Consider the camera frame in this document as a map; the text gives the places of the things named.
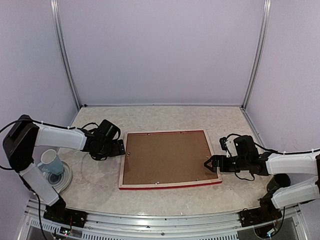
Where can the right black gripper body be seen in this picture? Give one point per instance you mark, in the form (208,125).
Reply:
(241,165)

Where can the white round plate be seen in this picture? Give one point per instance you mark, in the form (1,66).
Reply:
(59,182)

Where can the aluminium post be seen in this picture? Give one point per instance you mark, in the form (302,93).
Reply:
(54,5)
(258,53)

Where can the light blue cup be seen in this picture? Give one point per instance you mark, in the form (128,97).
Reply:
(51,163)

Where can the aluminium front rail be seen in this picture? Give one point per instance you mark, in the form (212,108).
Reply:
(111,226)

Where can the left aluminium post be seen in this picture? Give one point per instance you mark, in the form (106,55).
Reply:
(54,5)

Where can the wooden red photo frame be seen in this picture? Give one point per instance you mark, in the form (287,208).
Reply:
(122,170)

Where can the right aluminium post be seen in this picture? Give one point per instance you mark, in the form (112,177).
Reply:
(258,53)

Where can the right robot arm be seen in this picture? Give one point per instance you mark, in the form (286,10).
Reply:
(295,176)

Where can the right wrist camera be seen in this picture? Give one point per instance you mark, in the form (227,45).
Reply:
(228,146)

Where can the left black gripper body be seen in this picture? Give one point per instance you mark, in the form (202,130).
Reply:
(109,151)

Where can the brown backing board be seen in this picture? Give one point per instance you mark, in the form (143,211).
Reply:
(167,157)

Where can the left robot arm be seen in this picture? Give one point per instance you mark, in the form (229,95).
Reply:
(25,134)

